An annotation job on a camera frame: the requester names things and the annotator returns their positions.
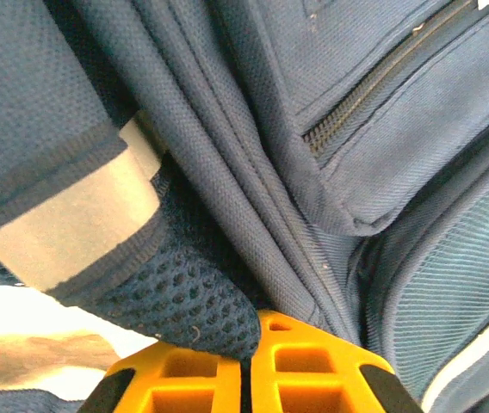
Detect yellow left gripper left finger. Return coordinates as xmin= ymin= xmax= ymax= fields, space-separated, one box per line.
xmin=78 ymin=342 xmax=243 ymax=413

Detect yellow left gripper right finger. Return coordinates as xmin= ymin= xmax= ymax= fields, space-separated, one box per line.
xmin=249 ymin=309 xmax=425 ymax=413

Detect navy blue backpack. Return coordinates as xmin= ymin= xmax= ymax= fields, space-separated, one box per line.
xmin=0 ymin=0 xmax=489 ymax=413

